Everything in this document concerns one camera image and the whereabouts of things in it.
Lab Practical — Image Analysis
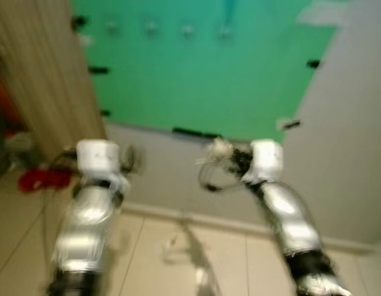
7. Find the green hook board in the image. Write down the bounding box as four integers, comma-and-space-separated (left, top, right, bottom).
70, 0, 351, 144

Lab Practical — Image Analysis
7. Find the silver hook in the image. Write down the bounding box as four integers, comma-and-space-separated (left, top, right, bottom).
216, 25, 234, 43
180, 23, 196, 40
144, 20, 160, 38

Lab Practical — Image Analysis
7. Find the short black tape strip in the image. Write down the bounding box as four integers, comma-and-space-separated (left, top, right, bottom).
281, 119, 301, 131

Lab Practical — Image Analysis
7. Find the red cloth item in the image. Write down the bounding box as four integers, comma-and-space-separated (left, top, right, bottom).
18, 168, 74, 194

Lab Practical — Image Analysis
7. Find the wooden panel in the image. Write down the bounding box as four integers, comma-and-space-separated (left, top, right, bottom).
0, 0, 109, 162

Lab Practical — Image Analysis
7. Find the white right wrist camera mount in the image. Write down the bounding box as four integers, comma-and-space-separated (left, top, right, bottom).
250, 140, 284, 181

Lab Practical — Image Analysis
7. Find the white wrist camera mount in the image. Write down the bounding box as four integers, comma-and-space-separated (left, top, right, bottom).
250, 140, 284, 181
75, 139, 121, 175

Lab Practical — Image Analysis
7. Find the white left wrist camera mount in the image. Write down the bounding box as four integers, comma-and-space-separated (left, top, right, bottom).
75, 139, 121, 175

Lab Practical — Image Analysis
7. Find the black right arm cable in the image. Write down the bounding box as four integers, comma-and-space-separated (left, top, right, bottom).
197, 155, 244, 193

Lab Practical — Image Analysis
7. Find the teal lanyard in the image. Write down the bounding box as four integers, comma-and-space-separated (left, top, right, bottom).
223, 0, 239, 27

